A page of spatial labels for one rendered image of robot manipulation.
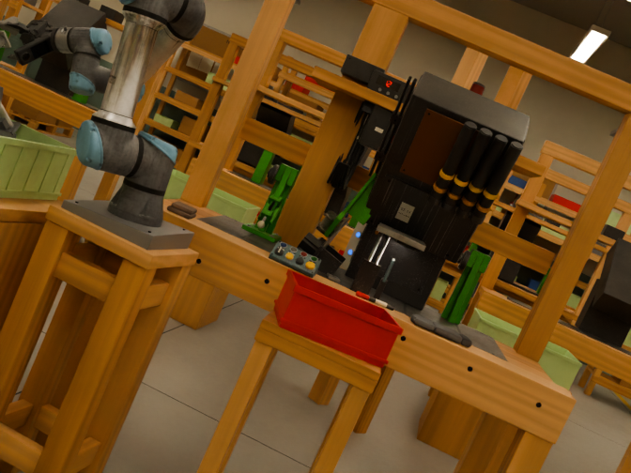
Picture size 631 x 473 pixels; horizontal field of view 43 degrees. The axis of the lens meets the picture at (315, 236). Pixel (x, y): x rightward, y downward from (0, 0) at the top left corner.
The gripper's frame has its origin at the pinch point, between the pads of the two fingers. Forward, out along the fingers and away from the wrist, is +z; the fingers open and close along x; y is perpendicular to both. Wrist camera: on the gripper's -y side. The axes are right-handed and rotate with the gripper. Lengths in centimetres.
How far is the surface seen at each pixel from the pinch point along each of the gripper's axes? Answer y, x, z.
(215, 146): 43, -69, -38
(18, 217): -49, -24, -26
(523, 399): -32, -95, -161
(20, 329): -72, -42, -33
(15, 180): -38.5, -20.4, -20.2
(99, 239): -54, -24, -53
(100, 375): -77, -50, -57
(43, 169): -26.8, -25.8, -20.3
